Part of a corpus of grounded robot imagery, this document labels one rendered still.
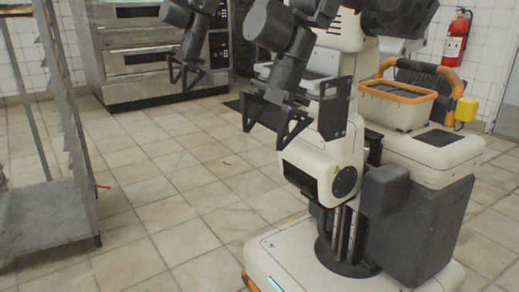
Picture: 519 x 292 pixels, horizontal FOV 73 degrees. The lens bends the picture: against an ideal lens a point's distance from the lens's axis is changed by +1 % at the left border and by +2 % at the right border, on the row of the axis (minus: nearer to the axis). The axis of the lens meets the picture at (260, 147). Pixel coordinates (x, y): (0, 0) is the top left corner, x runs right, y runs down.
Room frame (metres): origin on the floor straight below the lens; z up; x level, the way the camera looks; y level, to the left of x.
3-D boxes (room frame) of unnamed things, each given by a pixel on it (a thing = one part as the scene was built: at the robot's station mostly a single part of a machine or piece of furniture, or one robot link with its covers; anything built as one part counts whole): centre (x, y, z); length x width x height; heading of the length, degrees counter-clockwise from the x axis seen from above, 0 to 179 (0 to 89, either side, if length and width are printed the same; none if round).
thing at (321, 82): (0.91, -0.11, 0.99); 0.28 x 0.16 x 0.22; 34
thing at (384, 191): (0.93, -0.25, 0.68); 0.28 x 0.27 x 0.25; 34
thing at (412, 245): (1.12, -0.43, 0.59); 0.55 x 0.34 x 0.83; 34
